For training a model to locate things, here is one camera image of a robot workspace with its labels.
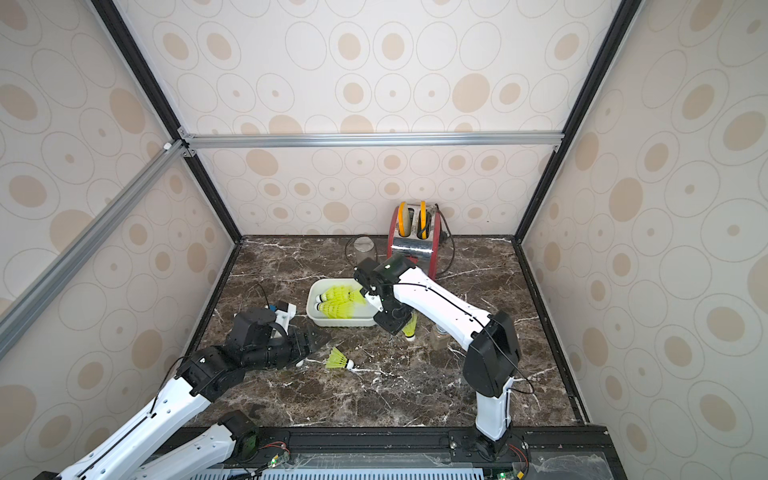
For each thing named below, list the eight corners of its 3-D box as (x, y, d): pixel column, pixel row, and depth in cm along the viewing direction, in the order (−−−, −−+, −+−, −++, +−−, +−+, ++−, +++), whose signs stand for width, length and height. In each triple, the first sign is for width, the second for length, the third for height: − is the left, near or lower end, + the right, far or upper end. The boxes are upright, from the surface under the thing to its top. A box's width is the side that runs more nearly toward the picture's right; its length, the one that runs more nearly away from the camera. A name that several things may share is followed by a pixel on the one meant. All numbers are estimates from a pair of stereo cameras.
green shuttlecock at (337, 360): (329, 369, 88) (326, 362, 84) (331, 355, 91) (328, 348, 87) (353, 369, 88) (351, 362, 84) (354, 355, 91) (352, 348, 87)
